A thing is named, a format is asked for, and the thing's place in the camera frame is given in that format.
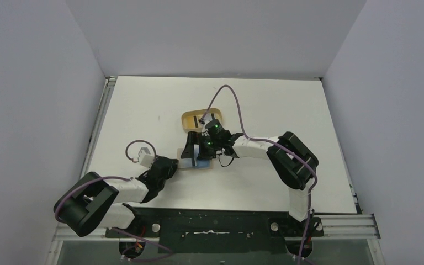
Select light blue card sleeves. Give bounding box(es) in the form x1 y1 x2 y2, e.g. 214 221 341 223
179 145 213 169

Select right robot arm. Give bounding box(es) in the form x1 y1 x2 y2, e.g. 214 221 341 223
181 120 319 236

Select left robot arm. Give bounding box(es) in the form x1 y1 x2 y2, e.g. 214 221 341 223
54 156 179 237

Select yellow card with black stripe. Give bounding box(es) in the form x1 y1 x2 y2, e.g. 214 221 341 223
186 115 201 129

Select beige oval plastic tray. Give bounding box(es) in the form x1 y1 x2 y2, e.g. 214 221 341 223
181 108 222 133

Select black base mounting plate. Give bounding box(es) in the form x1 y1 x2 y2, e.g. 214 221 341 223
125 208 324 256

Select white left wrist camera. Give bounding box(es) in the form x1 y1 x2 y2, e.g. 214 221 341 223
138 147 156 168

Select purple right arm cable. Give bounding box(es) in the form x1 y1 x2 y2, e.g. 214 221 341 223
200 84 319 265

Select aluminium frame rail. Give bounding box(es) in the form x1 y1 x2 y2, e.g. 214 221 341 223
46 208 385 264

